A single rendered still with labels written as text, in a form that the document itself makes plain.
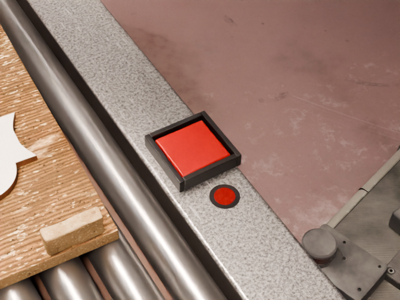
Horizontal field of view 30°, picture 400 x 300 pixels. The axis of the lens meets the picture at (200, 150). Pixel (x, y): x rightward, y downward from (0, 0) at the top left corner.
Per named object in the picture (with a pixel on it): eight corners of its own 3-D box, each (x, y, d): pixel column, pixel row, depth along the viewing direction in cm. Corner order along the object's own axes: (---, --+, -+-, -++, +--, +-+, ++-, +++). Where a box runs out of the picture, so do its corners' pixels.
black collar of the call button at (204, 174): (203, 120, 84) (204, 109, 83) (241, 165, 80) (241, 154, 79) (144, 145, 81) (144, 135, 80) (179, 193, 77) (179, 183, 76)
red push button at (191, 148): (201, 127, 83) (202, 118, 82) (230, 162, 80) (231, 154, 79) (154, 147, 81) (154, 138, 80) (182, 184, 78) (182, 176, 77)
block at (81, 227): (99, 221, 72) (97, 203, 70) (107, 234, 71) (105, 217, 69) (41, 244, 70) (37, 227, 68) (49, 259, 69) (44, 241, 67)
